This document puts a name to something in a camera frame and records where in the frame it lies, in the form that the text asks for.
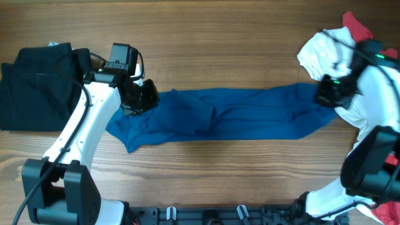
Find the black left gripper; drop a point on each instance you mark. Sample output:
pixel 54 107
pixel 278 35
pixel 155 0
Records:
pixel 152 99

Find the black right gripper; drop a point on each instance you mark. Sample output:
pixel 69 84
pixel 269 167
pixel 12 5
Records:
pixel 322 98

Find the blue polo shirt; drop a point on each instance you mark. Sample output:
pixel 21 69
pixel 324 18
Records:
pixel 285 112

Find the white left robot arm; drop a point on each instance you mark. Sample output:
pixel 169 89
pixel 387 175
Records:
pixel 59 187

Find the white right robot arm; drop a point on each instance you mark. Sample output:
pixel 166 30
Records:
pixel 366 178

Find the white t-shirt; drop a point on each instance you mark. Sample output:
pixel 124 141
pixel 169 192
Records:
pixel 318 58

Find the folded black garment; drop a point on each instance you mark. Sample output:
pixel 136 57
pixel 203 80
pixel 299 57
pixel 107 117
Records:
pixel 38 91

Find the red t-shirt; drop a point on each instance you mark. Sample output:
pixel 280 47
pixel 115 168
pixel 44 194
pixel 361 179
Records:
pixel 387 213

